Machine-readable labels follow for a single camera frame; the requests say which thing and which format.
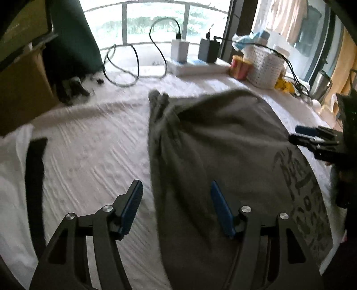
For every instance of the yellow packet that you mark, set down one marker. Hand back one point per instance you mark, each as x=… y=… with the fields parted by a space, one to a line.
x=285 y=85

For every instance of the yellow curtain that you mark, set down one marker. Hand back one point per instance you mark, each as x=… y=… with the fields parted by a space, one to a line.
x=344 y=64

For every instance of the brown cardboard box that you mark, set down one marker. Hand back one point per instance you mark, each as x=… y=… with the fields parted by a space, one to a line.
x=19 y=94

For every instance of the balcony glass railing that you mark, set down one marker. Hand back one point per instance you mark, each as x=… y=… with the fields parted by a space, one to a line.
x=156 y=16

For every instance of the black charger block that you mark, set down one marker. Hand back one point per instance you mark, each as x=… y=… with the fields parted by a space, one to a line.
x=209 y=50

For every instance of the white charger block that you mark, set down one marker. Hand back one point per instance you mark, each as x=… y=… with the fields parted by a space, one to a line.
x=180 y=50

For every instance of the red and yellow can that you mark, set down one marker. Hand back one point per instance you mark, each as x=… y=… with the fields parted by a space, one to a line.
x=240 y=68

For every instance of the white woven basket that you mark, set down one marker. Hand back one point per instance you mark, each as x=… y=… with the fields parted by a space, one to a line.
x=265 y=69

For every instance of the hanging pink garment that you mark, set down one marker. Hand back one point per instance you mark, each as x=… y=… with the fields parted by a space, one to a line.
x=287 y=19

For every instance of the dark monitor screen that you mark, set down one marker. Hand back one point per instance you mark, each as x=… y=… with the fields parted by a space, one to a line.
x=22 y=25

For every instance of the small black adapter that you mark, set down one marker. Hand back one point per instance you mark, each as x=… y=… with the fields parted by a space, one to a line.
x=74 y=89

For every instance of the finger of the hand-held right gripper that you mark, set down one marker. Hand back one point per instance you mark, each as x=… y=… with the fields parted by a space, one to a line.
x=309 y=131
x=323 y=149

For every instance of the grey printed t-shirt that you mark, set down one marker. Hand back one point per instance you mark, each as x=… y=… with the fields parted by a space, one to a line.
x=217 y=145

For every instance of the dark green curtain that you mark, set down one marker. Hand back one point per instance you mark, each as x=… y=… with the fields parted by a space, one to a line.
x=75 y=36

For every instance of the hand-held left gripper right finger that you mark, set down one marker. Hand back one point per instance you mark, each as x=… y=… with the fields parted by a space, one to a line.
x=221 y=209

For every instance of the white power strip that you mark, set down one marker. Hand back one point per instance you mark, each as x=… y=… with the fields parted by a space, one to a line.
x=195 y=68

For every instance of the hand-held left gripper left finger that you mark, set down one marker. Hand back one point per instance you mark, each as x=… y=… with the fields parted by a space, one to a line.
x=131 y=209

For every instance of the metal kettle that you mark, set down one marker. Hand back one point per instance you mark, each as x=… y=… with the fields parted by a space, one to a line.
x=320 y=85

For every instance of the blue and white cloth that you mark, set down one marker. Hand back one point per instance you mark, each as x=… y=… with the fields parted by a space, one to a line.
x=251 y=40

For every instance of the white round object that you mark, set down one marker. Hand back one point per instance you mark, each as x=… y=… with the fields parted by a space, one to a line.
x=316 y=106

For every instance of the white garment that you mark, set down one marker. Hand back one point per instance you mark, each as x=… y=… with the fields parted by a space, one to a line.
x=11 y=173

